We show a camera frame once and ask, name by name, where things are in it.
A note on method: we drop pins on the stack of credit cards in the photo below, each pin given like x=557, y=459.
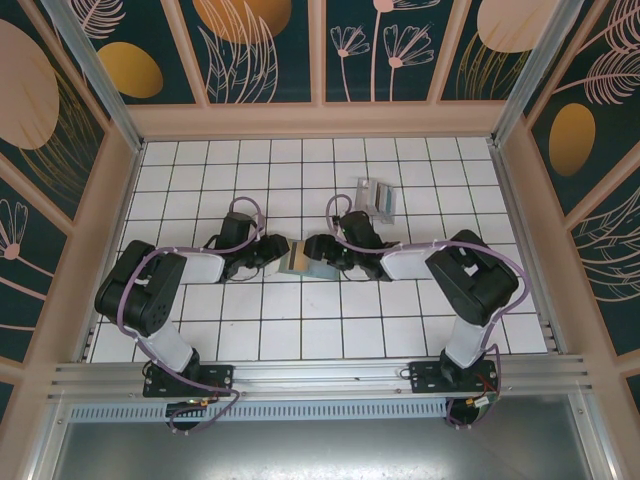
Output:
x=382, y=200

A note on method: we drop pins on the clear acrylic card holder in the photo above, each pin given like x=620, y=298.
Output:
x=364, y=192

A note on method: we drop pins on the teal credit card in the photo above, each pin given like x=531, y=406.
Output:
x=393, y=202

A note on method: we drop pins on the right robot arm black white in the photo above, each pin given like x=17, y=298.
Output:
x=475, y=285

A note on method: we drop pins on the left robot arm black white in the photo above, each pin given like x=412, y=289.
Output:
x=130, y=290

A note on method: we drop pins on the yellow power connector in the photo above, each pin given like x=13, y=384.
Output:
x=201, y=402
x=480, y=401

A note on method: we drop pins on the grey metal sheet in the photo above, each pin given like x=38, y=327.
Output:
x=320, y=450

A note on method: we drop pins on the aluminium side rail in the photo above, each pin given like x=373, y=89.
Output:
x=129, y=190
x=513, y=200

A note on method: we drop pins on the aluminium mounting rail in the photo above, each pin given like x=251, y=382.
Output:
x=320, y=375

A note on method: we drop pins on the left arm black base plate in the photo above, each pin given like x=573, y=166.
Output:
x=215, y=377

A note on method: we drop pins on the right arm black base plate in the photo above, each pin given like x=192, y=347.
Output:
x=425, y=377

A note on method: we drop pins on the aluminium frame post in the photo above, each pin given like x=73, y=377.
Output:
x=102, y=85
x=531, y=75

